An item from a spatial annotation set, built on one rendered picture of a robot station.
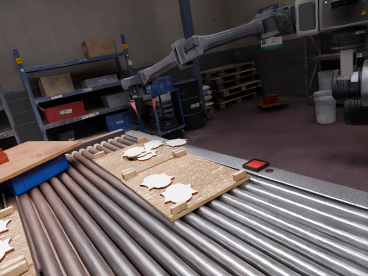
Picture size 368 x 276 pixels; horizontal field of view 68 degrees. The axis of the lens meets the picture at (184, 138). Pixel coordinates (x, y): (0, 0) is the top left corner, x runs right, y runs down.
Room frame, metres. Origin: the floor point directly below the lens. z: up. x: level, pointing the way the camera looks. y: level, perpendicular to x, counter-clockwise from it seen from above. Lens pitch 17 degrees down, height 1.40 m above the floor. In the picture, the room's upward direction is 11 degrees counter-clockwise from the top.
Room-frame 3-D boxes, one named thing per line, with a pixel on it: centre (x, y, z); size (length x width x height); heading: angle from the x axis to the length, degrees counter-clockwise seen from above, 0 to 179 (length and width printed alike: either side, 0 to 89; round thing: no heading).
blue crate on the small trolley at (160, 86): (4.69, 0.31, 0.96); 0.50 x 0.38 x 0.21; 44
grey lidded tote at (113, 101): (5.47, 1.18, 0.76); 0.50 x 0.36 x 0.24; 125
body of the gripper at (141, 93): (1.53, 0.18, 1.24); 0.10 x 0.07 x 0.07; 99
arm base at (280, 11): (1.30, -0.52, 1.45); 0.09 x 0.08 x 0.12; 49
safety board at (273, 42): (6.44, -2.33, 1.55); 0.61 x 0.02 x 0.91; 29
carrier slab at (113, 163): (1.35, 0.26, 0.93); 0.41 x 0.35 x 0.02; 32
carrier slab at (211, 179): (0.99, 0.04, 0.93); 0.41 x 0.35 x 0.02; 31
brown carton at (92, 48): (5.43, 1.25, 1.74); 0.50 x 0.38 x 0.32; 119
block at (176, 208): (0.76, 0.06, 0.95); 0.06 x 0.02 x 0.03; 121
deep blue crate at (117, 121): (5.47, 1.26, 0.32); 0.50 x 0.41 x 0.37; 115
